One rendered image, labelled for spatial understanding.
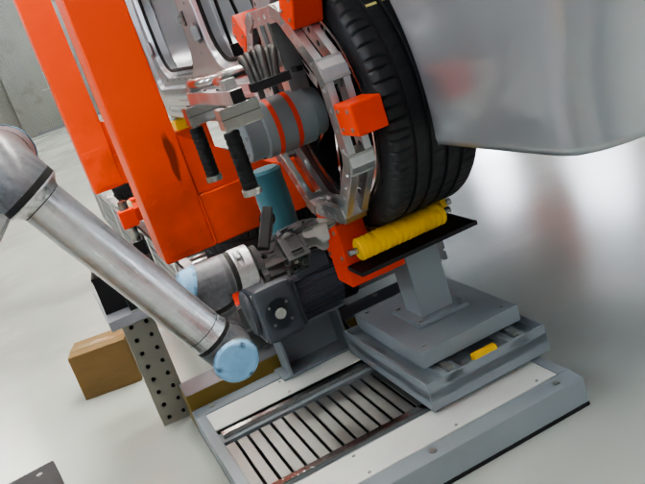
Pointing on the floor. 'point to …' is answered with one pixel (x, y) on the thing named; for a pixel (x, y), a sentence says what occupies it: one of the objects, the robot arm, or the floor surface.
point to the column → (156, 369)
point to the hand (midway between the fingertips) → (329, 221)
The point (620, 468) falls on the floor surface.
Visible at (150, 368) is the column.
